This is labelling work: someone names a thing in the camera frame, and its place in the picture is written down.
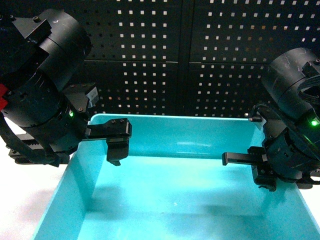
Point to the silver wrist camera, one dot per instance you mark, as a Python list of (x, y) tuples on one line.
[(254, 115), (93, 97)]

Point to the teal plastic bin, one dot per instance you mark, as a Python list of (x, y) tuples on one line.
[(173, 186)]

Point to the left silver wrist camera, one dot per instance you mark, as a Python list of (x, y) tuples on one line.
[(93, 97)]

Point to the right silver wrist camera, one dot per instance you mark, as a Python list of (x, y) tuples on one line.
[(254, 115)]

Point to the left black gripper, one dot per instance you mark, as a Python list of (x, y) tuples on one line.
[(55, 140)]

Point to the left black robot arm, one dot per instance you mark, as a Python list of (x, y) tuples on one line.
[(42, 119)]

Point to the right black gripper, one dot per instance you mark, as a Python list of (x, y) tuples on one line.
[(290, 150)]

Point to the black perforated panel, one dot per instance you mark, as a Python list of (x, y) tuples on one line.
[(203, 58)]

